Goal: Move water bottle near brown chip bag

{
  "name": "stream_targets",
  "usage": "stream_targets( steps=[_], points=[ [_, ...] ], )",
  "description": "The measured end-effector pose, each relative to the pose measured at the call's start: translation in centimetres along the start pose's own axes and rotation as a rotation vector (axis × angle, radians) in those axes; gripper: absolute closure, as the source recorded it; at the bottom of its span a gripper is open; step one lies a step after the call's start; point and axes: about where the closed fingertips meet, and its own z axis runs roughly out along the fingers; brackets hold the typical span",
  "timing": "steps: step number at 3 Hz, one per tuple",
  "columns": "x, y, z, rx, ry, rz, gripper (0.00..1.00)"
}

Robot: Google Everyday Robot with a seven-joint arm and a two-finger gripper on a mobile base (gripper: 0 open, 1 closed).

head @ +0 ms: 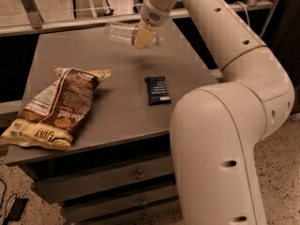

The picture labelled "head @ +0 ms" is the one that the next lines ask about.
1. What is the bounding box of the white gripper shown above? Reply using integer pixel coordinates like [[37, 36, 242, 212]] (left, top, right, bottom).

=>
[[134, 0, 171, 50]]

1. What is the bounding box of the clear plastic water bottle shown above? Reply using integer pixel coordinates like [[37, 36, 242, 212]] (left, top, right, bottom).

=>
[[104, 22, 163, 49]]

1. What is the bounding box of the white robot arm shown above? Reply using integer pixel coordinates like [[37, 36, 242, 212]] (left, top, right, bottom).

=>
[[141, 0, 294, 225]]

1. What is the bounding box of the brown chip bag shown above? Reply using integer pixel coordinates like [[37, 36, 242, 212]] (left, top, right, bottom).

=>
[[1, 67, 111, 150]]

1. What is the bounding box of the dark blue snack bar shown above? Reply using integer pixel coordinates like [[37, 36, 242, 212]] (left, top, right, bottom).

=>
[[144, 76, 172, 106]]

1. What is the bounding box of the grey drawer cabinet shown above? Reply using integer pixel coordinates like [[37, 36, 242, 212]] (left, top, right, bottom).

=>
[[5, 21, 215, 225]]

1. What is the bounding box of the black device on floor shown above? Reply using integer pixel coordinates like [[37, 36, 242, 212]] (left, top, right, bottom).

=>
[[3, 198, 28, 225]]

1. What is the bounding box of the white cable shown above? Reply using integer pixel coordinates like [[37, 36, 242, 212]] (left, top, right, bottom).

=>
[[233, 1, 251, 26]]

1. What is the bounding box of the grey metal shelf rail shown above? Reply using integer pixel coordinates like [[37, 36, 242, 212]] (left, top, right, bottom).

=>
[[0, 0, 279, 37]]

